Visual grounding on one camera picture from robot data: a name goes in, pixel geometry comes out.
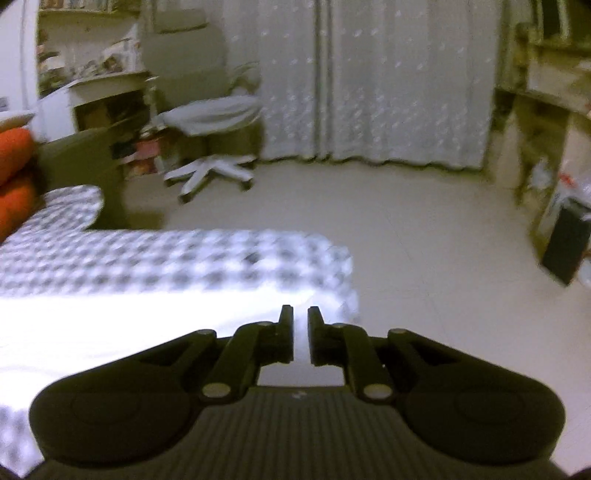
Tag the white desk with clutter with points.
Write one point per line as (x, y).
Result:
(90, 74)

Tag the dark green sofa armrest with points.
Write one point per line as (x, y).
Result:
(85, 158)

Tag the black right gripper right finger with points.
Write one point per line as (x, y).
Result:
(350, 348)

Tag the grey star pattern curtain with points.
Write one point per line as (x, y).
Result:
(380, 81)

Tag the upper red puffy cushion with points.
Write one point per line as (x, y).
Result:
(17, 147)

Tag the black bag on floor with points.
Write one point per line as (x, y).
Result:
(568, 242)

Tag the grey white checkered bedspread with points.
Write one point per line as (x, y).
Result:
(59, 252)

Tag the wooden shelf unit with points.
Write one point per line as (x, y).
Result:
(540, 136)

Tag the white knit garment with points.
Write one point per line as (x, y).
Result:
(47, 337)

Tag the cream pillow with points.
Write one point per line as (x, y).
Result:
(15, 119)

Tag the red puffy cushion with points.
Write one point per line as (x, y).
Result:
(19, 201)
(17, 147)

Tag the white swivel office chair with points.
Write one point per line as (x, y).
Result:
(208, 112)

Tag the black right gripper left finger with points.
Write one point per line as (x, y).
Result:
(251, 347)

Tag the lower red puffy cushion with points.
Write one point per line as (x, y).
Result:
(19, 201)

